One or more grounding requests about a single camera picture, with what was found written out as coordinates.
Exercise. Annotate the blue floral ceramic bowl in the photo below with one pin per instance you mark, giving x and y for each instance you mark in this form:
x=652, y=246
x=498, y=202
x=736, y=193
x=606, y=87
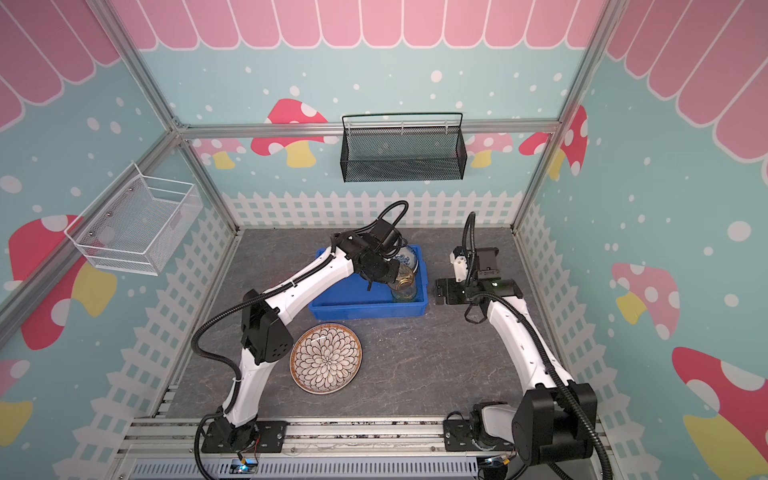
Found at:
x=408, y=256

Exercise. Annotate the black mesh wall basket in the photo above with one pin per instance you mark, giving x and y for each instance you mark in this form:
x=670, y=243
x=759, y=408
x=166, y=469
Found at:
x=403, y=147

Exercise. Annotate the brown floral pattern plate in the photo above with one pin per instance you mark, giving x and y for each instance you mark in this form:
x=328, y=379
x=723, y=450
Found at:
x=326, y=358

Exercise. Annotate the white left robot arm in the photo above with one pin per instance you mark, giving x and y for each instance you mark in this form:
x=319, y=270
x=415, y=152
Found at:
x=265, y=338

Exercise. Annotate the blue plastic bin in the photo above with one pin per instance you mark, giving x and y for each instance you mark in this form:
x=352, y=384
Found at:
x=349, y=299

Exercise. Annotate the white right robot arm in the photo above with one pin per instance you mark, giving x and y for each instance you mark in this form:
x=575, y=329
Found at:
x=555, y=421

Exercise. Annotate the white wire wall basket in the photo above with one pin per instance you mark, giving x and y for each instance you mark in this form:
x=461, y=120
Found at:
x=137, y=225

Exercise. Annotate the yellow transparent plastic cup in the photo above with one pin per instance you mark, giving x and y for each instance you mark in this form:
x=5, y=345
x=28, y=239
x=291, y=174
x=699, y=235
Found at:
x=404, y=276

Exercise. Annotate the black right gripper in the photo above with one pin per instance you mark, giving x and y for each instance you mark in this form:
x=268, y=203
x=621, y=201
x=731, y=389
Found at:
x=453, y=290

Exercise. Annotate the green transparent plastic cup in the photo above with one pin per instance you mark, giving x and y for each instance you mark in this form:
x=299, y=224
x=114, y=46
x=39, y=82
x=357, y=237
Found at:
x=404, y=293

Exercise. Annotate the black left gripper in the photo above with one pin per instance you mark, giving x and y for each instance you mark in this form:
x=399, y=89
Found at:
x=389, y=278

